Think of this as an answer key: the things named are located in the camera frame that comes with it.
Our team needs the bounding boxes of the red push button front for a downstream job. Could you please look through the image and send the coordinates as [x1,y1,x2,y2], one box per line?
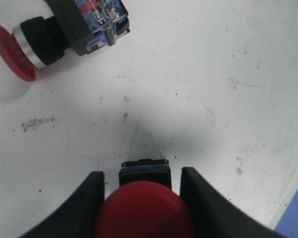
[94,158,194,238]

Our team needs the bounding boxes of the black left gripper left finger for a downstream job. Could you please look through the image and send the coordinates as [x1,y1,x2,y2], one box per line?
[21,171,105,238]

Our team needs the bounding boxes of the red push button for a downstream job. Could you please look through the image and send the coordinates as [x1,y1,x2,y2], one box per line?
[0,0,130,82]
[94,158,194,238]

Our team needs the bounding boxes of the red push button centre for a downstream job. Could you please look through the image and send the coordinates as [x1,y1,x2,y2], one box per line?
[0,0,130,82]

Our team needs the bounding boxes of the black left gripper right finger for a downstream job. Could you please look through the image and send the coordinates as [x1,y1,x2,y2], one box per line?
[180,167,283,238]

